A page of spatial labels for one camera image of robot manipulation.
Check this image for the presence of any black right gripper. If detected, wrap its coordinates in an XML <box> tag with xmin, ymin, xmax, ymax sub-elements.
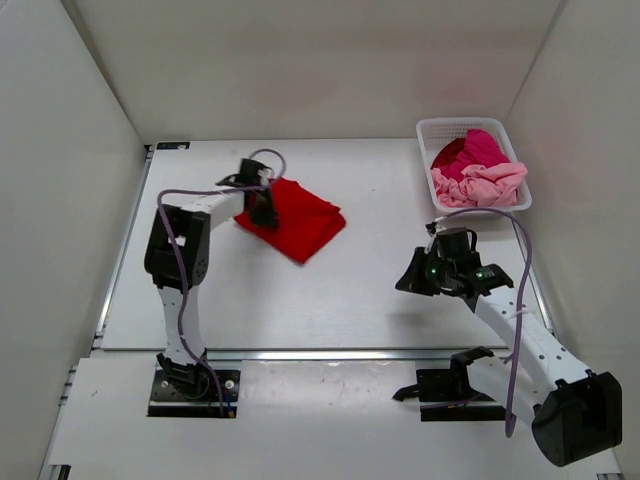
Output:
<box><xmin>395</xmin><ymin>249</ymin><xmax>454</xmax><ymax>299</ymax></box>

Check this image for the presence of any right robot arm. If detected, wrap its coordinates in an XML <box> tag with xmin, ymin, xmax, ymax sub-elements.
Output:
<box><xmin>394</xmin><ymin>223</ymin><xmax>623</xmax><ymax>467</ymax></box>

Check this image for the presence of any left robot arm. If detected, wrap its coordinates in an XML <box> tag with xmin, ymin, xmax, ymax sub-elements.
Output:
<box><xmin>144</xmin><ymin>187</ymin><xmax>279</xmax><ymax>398</ymax></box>

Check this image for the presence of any light pink t shirt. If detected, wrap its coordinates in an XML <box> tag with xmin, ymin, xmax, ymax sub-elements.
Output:
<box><xmin>431</xmin><ymin>163</ymin><xmax>528</xmax><ymax>208</ymax></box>

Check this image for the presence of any dark red t shirt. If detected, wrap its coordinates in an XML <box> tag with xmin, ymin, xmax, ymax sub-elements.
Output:
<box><xmin>431</xmin><ymin>138</ymin><xmax>465</xmax><ymax>170</ymax></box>

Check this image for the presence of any dark label sticker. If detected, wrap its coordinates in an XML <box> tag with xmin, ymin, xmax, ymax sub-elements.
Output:
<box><xmin>155</xmin><ymin>141</ymin><xmax>190</xmax><ymax>151</ymax></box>

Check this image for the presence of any magenta t shirt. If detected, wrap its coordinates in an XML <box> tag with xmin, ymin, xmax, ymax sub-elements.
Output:
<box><xmin>446</xmin><ymin>129</ymin><xmax>510</xmax><ymax>182</ymax></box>

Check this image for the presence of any white plastic laundry basket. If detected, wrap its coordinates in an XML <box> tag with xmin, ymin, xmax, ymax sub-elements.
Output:
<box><xmin>416</xmin><ymin>117</ymin><xmax>532</xmax><ymax>215</ymax></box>

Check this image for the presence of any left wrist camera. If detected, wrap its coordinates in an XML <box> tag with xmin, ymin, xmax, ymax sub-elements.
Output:
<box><xmin>216</xmin><ymin>158</ymin><xmax>273</xmax><ymax>188</ymax></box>

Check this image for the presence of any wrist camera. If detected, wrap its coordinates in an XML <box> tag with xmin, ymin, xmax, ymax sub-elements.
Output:
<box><xmin>425</xmin><ymin>220</ymin><xmax>447</xmax><ymax>239</ymax></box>
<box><xmin>216</xmin><ymin>158</ymin><xmax>273</xmax><ymax>188</ymax></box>

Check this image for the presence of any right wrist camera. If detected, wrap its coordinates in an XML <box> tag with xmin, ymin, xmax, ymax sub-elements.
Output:
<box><xmin>425</xmin><ymin>220</ymin><xmax>447</xmax><ymax>239</ymax></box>

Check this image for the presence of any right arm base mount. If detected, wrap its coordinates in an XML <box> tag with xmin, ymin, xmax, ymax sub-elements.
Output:
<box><xmin>392</xmin><ymin>369</ymin><xmax>505</xmax><ymax>422</ymax></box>

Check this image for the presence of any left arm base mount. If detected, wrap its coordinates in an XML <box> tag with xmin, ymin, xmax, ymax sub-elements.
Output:
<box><xmin>147</xmin><ymin>366</ymin><xmax>241</xmax><ymax>419</ymax></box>

